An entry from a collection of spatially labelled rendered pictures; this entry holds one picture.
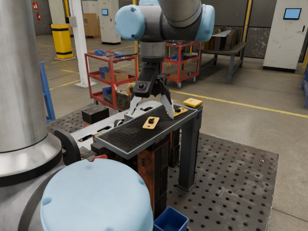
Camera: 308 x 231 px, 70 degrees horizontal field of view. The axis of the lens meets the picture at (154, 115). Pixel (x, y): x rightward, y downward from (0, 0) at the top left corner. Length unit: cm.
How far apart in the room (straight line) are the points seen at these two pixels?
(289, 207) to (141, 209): 211
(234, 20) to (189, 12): 739
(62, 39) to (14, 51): 775
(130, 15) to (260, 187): 103
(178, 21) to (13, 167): 36
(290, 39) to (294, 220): 529
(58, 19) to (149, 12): 754
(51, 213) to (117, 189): 7
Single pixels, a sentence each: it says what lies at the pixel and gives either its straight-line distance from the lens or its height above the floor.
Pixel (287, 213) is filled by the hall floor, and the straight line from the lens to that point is 226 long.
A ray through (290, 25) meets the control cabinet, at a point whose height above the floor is 115.
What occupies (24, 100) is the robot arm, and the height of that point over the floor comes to 141.
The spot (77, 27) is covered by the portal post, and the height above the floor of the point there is 120.
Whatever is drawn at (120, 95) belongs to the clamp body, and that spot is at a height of 104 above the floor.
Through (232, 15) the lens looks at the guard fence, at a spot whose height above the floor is 135.
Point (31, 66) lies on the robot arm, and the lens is 29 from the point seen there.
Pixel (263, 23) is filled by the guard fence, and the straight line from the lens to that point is 770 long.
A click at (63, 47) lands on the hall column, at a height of 41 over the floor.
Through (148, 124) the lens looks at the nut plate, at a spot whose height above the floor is 116.
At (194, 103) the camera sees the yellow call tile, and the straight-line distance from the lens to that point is 91.
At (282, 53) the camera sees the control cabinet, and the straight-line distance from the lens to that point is 691.
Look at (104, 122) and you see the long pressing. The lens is 112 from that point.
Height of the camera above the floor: 150
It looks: 26 degrees down
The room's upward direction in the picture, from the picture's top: straight up
